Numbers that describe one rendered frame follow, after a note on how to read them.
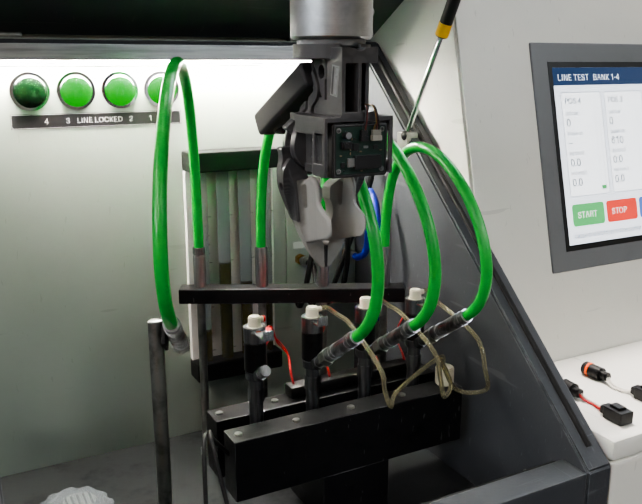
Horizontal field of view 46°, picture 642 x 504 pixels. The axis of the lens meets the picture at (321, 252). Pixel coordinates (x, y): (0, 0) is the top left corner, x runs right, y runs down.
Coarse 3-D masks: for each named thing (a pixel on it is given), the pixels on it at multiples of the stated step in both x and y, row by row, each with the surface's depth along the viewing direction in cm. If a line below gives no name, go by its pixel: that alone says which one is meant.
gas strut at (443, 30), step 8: (448, 0) 102; (456, 0) 101; (448, 8) 102; (456, 8) 102; (448, 16) 102; (440, 24) 103; (448, 24) 103; (440, 32) 104; (448, 32) 104; (440, 40) 105; (432, 56) 106; (432, 64) 107; (424, 80) 108; (424, 88) 109; (416, 104) 110; (416, 112) 111; (408, 128) 113; (400, 136) 114; (408, 136) 113; (416, 136) 114; (400, 144) 115
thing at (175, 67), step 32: (160, 96) 76; (192, 96) 97; (160, 128) 73; (192, 128) 101; (160, 160) 71; (192, 160) 104; (160, 192) 70; (192, 192) 106; (160, 224) 70; (160, 256) 70; (160, 288) 71
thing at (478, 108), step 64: (512, 0) 112; (576, 0) 118; (640, 0) 125; (448, 64) 109; (512, 64) 112; (448, 128) 111; (512, 128) 111; (512, 192) 111; (512, 256) 111; (576, 320) 116; (640, 320) 123
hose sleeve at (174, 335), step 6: (162, 324) 77; (180, 324) 78; (168, 330) 77; (174, 330) 77; (180, 330) 78; (168, 336) 79; (174, 336) 79; (180, 336) 80; (186, 336) 83; (174, 342) 81; (180, 342) 81; (186, 342) 83; (180, 348) 84
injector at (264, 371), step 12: (264, 324) 94; (252, 336) 92; (252, 348) 92; (264, 348) 93; (252, 360) 93; (264, 360) 93; (252, 372) 93; (264, 372) 91; (252, 384) 94; (252, 396) 94; (264, 396) 95; (252, 408) 95; (252, 420) 95
